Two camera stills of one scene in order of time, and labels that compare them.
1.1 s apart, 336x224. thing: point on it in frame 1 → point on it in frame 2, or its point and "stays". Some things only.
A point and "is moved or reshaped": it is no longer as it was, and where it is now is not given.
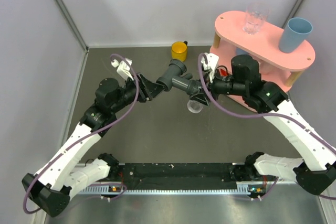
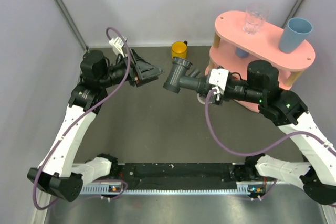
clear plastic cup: (194, 106) is moved or reshaped
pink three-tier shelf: (230, 41) stays
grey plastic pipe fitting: (174, 77) is moved or reshaped
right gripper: (210, 86) → (218, 98)
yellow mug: (179, 50) stays
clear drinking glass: (255, 16) stays
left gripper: (148, 89) → (144, 70)
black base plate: (150, 176) stays
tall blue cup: (296, 30) stays
